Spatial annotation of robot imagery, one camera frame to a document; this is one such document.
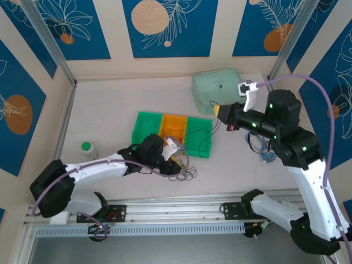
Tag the pile of rubber bands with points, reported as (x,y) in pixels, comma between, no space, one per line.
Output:
(189,173)

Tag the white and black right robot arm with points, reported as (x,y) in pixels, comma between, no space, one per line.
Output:
(310,187)

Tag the aluminium side rail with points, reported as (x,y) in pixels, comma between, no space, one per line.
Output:
(66,123)

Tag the mint green fabric pouch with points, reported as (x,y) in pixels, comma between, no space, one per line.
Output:
(214,90)

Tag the green capped clear bottle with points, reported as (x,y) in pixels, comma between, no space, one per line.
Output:
(88,148)

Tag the yellow plastic bin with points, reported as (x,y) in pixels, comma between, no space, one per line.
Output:
(173,121)

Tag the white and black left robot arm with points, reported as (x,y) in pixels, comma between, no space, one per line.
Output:
(93,171)

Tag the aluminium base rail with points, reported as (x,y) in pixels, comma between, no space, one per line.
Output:
(176,209)

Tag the green plastic bin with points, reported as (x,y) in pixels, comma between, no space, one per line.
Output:
(198,126)
(145,123)

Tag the aluminium frame post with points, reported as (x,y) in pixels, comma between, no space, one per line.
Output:
(291,35)
(49,44)

